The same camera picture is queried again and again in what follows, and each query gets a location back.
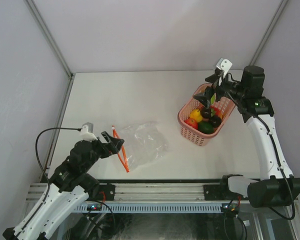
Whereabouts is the light green fake apple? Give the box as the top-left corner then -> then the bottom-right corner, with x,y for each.
210,94 -> 216,105

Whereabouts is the black fake fruit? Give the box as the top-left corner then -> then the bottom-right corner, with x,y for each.
200,107 -> 213,119
208,115 -> 222,128

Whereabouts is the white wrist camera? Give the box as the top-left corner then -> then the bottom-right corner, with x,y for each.
80,122 -> 97,142
216,58 -> 233,77

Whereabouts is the clear zip top bag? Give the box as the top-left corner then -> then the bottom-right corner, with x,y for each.
111,121 -> 169,173

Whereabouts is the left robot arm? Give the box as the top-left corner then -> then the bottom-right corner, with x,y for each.
2,131 -> 125,240

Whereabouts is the aluminium front rail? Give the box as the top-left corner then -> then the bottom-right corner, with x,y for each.
26,181 -> 300,203

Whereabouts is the red fake apple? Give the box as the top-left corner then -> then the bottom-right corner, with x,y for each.
184,118 -> 198,130

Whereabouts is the yellow fake pear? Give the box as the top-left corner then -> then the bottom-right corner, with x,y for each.
189,108 -> 203,123

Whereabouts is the pink plastic basket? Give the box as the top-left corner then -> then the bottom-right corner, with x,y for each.
177,97 -> 235,146

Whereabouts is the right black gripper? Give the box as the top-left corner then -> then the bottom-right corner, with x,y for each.
193,71 -> 247,108

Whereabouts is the left black camera cable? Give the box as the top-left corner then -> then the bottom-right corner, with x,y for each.
35,127 -> 82,201

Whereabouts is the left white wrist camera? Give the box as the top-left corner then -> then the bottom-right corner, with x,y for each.
80,122 -> 97,142

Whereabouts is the grey slotted cable duct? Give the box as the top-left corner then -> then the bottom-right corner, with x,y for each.
73,202 -> 224,214

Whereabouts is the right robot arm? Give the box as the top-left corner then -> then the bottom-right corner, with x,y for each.
193,63 -> 300,208

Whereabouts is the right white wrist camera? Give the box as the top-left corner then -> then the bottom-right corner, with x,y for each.
216,58 -> 233,77

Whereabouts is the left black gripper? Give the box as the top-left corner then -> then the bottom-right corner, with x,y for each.
81,131 -> 124,173

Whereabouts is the red yellow fake peach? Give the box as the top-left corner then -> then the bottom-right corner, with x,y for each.
213,107 -> 223,120

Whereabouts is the dark green fake fruit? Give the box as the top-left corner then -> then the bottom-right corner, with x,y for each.
198,121 -> 215,135

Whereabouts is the right aluminium frame post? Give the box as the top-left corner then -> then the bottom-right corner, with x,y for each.
247,0 -> 291,66

